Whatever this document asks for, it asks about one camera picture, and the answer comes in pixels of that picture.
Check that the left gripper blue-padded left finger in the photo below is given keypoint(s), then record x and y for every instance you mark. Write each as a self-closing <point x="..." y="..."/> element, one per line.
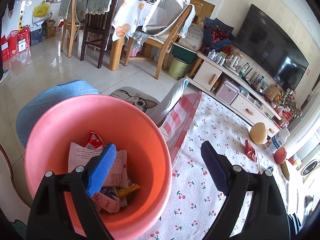
<point x="49" y="217"/>

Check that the light wooden chair right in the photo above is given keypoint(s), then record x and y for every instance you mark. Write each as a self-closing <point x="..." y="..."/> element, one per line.
<point x="162" y="40"/>

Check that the cat print seat cushion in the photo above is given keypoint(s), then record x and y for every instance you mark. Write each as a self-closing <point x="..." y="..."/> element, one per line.
<point x="137" y="98"/>

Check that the dark wooden chair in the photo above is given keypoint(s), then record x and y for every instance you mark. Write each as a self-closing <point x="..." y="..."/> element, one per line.
<point x="97" y="26"/>

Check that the black flat television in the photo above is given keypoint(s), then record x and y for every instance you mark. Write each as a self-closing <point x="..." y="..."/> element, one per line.
<point x="264" y="41"/>

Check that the pink storage box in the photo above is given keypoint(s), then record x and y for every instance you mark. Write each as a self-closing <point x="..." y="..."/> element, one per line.
<point x="227" y="91"/>

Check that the red snack wrapper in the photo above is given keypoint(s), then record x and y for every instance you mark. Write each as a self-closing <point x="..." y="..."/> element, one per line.
<point x="250" y="152"/>

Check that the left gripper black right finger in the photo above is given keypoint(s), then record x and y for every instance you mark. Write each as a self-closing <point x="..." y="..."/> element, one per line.
<point x="266" y="218"/>

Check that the white tv cabinet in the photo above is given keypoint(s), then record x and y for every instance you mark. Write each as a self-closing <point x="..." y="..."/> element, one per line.
<point x="207" y="75"/>

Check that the yellow shopping bag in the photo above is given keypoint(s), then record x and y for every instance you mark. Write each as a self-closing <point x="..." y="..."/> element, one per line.
<point x="41" y="10"/>

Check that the green waste bin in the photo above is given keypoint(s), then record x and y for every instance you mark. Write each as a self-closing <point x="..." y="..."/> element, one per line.
<point x="177" y="68"/>

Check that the pink checkered cloth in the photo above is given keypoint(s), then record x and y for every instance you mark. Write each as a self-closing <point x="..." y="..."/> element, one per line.
<point x="178" y="121"/>

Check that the white milk carton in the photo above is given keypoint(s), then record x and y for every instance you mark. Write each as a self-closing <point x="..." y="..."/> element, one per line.
<point x="276" y="141"/>

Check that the light wooden chair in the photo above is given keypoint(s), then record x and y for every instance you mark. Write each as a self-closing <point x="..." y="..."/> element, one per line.
<point x="71" y="24"/>
<point x="162" y="40"/>

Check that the red gift bags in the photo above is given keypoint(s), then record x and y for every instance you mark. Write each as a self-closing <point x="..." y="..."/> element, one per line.
<point x="16" y="42"/>

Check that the cherry print tablecloth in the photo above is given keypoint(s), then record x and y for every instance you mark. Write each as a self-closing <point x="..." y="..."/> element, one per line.
<point x="218" y="192"/>

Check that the red apple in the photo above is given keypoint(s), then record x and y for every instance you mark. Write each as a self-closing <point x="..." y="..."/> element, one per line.
<point x="280" y="155"/>

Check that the pink plastic trash bucket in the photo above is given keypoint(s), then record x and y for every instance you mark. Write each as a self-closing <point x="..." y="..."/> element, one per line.
<point x="117" y="122"/>

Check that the dining table with orange cloth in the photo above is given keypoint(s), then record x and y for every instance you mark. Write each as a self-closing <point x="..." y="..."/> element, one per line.
<point x="131" y="14"/>

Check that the washing machine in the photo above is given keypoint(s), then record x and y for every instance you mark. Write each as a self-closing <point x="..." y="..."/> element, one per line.
<point x="309" y="167"/>

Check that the yellow snack packet in bucket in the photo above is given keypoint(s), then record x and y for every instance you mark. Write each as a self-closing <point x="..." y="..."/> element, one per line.
<point x="124" y="191"/>

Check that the yellow banana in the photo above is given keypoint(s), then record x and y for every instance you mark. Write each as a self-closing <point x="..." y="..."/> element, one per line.
<point x="285" y="171"/>

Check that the red flower bouquet blue wrap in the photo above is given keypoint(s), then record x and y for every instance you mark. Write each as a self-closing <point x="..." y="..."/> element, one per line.
<point x="216" y="35"/>

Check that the light wooden chair left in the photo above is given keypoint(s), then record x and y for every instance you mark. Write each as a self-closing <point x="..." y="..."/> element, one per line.
<point x="71" y="24"/>

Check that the white electric kettle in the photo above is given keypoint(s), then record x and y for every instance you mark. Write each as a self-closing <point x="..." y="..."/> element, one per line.
<point x="233" y="61"/>

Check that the yellow round pear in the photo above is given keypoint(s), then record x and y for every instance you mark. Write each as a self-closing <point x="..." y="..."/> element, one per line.
<point x="258" y="133"/>

